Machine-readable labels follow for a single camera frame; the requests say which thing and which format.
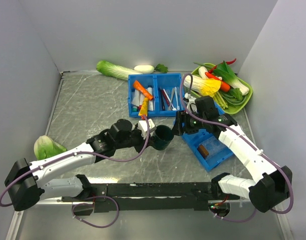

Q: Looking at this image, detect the yellow white cabbage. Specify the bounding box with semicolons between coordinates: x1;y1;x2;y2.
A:
190;75;221;98

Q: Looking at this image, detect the bok choy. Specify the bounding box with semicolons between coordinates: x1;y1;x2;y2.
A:
213;61;249;96

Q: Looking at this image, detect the white radish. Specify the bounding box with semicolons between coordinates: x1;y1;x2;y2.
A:
134;64;155;74

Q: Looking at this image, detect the white toothpaste tube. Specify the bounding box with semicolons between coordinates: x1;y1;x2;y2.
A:
131;89;141;107

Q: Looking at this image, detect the green vegetable tray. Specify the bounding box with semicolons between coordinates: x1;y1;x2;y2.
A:
184;61;253;115

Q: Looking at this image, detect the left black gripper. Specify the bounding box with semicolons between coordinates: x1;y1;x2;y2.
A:
115;122;154;153

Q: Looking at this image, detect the small green cabbage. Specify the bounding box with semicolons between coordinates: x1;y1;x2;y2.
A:
34;135;67;160

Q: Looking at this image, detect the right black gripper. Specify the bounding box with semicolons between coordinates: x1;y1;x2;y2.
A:
170;109;206;136

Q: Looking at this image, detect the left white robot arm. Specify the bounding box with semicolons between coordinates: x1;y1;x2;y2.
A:
0;119;150;212

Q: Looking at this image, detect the orange carrot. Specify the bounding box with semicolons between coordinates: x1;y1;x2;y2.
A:
219;80;230;92

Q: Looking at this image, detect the orange toothpaste tube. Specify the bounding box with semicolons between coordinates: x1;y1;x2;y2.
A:
133;80;154;101

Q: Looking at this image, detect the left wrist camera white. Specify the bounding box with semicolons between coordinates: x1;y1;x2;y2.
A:
138;119;157;138

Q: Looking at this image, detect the green beans bundle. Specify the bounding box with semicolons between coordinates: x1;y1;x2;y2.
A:
214;91;244;110

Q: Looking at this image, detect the white toothbrush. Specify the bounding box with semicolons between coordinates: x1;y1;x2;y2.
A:
171;87;180;111

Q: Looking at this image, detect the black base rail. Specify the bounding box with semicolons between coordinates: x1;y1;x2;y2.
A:
60;181;241;213

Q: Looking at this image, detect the yellow toothpaste tube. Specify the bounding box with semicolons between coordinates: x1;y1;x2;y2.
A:
138;97;149;118

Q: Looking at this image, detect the dark green mug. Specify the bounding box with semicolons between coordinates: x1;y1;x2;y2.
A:
152;125;174;151

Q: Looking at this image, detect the long green napa cabbage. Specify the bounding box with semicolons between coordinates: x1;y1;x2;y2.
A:
96;60;142;81

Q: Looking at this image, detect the red toothbrush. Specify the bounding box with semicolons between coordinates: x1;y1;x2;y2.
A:
159;88;170;109

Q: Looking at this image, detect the red chili pepper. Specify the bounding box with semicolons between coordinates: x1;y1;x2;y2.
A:
208;58;237;74

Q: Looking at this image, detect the blue toiletry double bin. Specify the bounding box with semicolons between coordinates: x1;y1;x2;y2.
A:
128;73;184;118

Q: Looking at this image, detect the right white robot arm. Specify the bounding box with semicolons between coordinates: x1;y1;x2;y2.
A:
172;96;294;214

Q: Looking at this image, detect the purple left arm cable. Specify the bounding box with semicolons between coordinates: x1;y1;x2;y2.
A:
0;113;151;208

